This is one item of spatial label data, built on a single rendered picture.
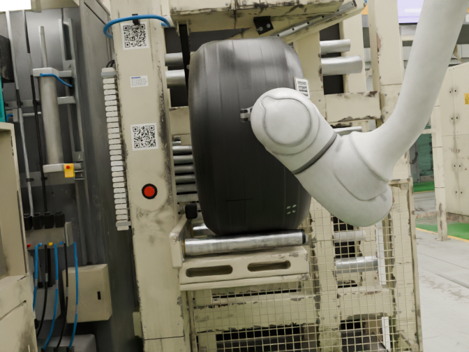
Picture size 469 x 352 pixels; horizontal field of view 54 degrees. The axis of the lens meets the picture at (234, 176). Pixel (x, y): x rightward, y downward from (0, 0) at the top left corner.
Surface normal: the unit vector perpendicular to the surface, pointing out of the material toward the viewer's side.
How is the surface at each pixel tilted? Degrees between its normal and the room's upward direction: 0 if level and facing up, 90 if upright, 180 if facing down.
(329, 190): 116
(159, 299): 90
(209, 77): 60
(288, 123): 98
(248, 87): 66
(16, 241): 90
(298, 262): 90
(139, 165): 90
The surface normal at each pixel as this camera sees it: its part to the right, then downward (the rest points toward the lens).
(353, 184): -0.13, 0.34
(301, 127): 0.11, 0.22
